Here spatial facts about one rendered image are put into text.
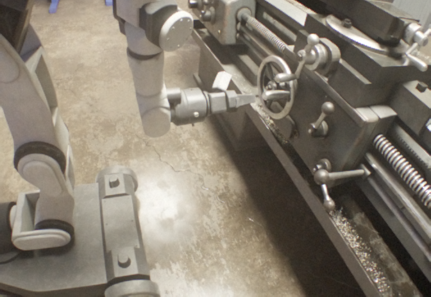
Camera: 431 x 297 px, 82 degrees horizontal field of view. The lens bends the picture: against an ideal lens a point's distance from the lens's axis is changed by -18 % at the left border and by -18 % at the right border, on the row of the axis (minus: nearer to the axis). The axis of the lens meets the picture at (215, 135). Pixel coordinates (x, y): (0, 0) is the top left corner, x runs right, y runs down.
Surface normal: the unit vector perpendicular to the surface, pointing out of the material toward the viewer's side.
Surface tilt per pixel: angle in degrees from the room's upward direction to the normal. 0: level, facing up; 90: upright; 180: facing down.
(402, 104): 90
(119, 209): 0
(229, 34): 90
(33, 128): 90
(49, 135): 90
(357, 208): 0
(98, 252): 0
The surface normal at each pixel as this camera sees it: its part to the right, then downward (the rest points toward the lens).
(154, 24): 0.76, 0.58
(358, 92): -0.93, 0.17
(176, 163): 0.11, -0.73
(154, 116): 0.32, 0.81
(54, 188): 0.29, 0.67
